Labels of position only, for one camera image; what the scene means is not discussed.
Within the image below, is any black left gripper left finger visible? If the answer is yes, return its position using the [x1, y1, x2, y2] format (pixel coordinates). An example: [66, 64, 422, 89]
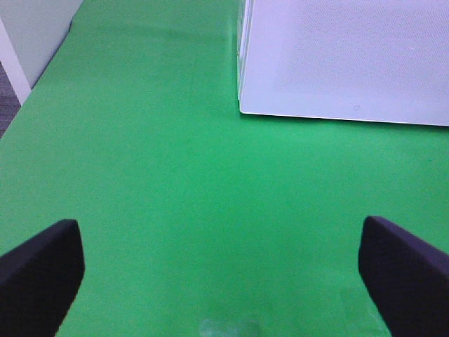
[1, 219, 85, 336]

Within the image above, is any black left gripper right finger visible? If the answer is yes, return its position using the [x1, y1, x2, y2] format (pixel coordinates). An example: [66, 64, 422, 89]
[358, 216, 448, 336]

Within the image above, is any white microwave oven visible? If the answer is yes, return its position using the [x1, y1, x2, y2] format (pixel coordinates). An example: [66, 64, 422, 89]
[237, 1, 448, 126]

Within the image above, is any green table cloth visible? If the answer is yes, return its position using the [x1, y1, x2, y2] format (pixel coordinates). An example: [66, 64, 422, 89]
[1, 1, 448, 336]

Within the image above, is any clear plastic tape patch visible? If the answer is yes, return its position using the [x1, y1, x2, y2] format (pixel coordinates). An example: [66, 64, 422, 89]
[198, 318, 266, 337]

